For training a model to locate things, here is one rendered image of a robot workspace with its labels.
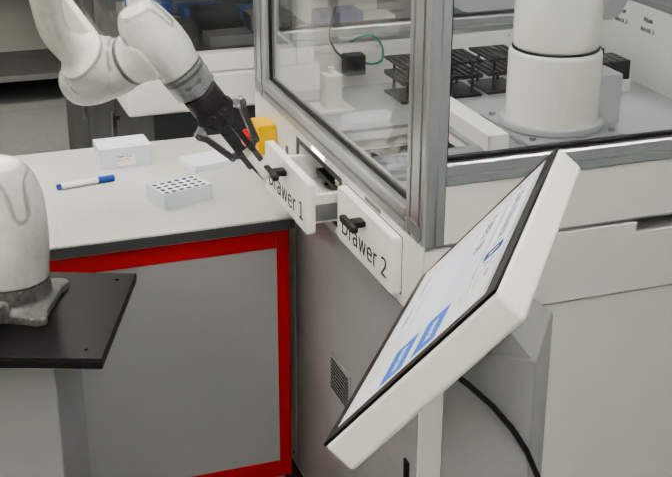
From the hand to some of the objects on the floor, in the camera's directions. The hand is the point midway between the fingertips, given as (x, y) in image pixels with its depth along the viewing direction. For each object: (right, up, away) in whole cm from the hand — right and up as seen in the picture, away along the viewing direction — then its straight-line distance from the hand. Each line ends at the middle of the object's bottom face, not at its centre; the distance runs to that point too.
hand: (256, 163), depth 257 cm
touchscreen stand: (+34, -120, -49) cm, 134 cm away
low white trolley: (-31, -74, +65) cm, 103 cm away
